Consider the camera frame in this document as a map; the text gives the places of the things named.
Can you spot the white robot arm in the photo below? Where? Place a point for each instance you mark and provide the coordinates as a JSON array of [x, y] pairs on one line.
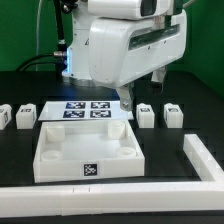
[[88, 11]]

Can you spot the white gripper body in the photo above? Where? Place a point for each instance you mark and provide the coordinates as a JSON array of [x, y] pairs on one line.
[[121, 51]]

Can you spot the white L-shaped fence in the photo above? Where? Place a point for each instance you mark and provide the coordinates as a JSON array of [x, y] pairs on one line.
[[205, 194]]

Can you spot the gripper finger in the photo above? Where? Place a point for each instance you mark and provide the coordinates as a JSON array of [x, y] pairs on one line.
[[157, 79], [125, 94]]

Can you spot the white marker sheet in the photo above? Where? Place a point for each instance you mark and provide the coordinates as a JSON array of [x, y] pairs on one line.
[[83, 110]]

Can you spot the white square tabletop part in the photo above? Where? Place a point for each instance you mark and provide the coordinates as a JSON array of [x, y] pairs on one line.
[[83, 150]]

